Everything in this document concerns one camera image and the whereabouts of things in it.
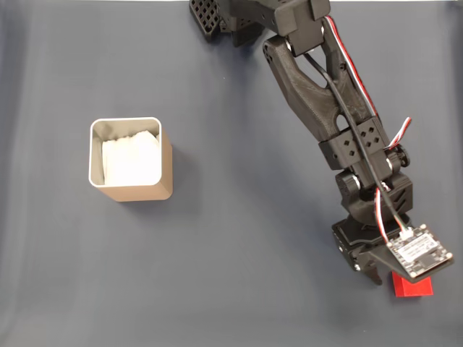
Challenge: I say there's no red cube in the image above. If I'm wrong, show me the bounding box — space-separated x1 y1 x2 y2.
391 271 434 298

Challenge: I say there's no red white servo wire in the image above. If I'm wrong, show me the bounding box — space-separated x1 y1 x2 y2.
321 16 413 245

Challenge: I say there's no black camera cable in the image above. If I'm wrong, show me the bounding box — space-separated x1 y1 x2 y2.
303 52 415 239

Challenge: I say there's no tan metal box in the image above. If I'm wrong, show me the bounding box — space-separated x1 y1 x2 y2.
88 116 174 202

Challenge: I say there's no camera circuit board with mount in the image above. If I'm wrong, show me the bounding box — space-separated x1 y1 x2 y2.
370 223 456 284

